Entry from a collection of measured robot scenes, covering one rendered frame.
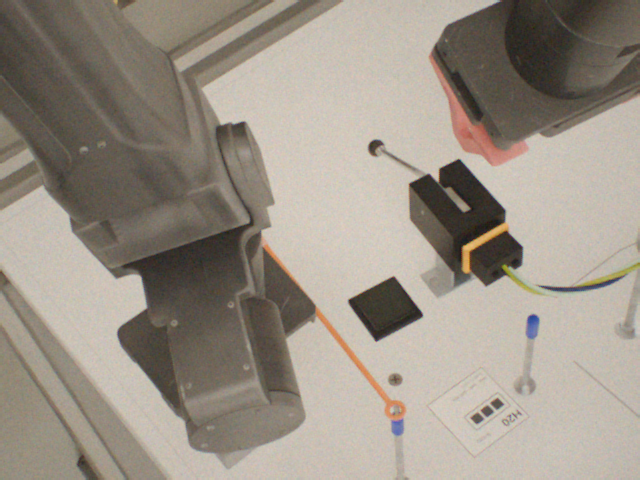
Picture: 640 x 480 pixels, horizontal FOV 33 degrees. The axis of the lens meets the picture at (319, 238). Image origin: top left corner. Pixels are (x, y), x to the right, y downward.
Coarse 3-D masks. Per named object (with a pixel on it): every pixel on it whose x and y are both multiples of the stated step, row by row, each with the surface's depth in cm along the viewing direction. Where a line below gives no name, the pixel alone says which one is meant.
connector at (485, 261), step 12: (492, 228) 71; (468, 240) 71; (492, 240) 71; (504, 240) 71; (480, 252) 70; (492, 252) 70; (504, 252) 70; (516, 252) 70; (480, 264) 70; (492, 264) 70; (504, 264) 70; (516, 264) 71; (480, 276) 71; (492, 276) 70
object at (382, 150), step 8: (376, 152) 81; (384, 152) 81; (392, 160) 80; (400, 160) 79; (408, 168) 77; (416, 168) 77; (440, 184) 74; (448, 192) 73; (456, 200) 72; (464, 208) 72
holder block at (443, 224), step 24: (456, 168) 74; (432, 192) 72; (456, 192) 73; (480, 192) 72; (432, 216) 72; (456, 216) 71; (480, 216) 71; (504, 216) 71; (432, 240) 74; (456, 240) 70; (456, 264) 73
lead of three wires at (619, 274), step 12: (636, 264) 68; (516, 276) 70; (612, 276) 67; (624, 276) 68; (528, 288) 69; (540, 288) 69; (552, 288) 68; (564, 288) 68; (576, 288) 68; (588, 288) 68
